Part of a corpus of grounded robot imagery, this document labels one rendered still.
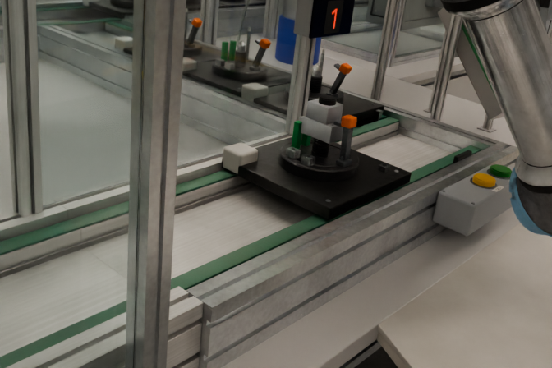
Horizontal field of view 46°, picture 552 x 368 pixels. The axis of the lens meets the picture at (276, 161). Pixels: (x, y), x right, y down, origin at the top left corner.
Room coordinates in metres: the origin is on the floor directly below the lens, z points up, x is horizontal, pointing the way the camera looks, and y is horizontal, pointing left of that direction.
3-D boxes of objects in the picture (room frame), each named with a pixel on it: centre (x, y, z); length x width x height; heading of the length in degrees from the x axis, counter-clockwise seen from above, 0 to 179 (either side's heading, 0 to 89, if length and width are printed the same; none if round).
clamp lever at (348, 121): (1.04, -0.11, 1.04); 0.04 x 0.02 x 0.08; 51
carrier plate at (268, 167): (1.06, -0.07, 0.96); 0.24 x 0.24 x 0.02; 51
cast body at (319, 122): (1.07, -0.07, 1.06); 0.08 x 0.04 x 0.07; 51
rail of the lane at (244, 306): (0.99, -0.21, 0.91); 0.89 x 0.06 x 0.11; 141
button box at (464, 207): (1.09, -0.38, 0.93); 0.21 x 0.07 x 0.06; 141
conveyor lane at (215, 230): (1.08, -0.06, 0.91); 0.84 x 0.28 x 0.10; 141
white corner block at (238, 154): (1.05, 0.06, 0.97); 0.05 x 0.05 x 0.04; 51
